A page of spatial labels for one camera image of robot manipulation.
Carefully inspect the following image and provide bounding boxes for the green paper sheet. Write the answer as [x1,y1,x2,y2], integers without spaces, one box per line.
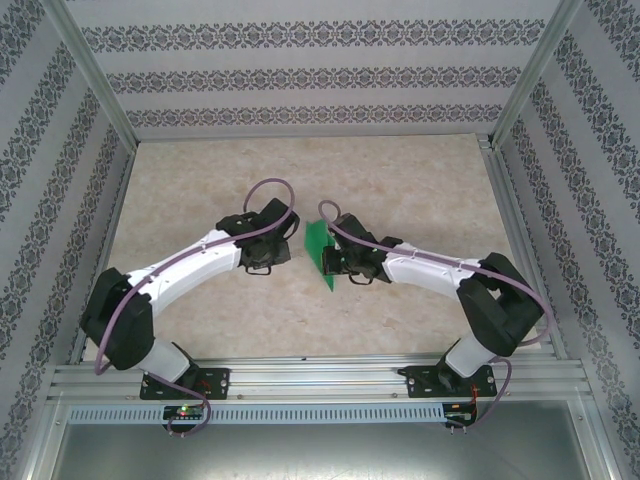
[303,218,346,293]

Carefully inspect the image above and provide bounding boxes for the grey sheet metal panel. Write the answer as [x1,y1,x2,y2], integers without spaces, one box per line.
[47,422,596,480]

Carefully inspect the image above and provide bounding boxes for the long aluminium mounting rail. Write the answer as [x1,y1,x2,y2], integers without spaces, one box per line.
[49,355,589,401]

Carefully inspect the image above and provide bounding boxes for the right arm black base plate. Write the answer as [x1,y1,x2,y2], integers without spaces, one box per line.
[405,364,497,400]

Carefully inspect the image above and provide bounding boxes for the slotted grey cable duct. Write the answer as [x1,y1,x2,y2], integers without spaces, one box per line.
[67,402,446,424]

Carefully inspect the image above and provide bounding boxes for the aluminium side rail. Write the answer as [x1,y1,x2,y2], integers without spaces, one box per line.
[67,142,139,365]
[477,133,571,361]

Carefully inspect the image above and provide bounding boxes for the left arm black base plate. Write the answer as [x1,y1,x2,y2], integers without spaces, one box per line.
[139,367,231,401]

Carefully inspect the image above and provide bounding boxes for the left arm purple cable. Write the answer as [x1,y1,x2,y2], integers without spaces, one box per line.
[93,177,301,440]

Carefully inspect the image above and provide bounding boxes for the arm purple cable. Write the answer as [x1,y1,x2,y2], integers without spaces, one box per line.
[93,177,301,440]
[318,199,554,435]

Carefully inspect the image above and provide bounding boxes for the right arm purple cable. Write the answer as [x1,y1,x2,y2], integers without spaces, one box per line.
[318,199,554,435]

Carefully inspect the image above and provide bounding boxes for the aluminium frame post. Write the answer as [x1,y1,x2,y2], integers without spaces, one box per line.
[47,0,139,146]
[492,0,587,147]

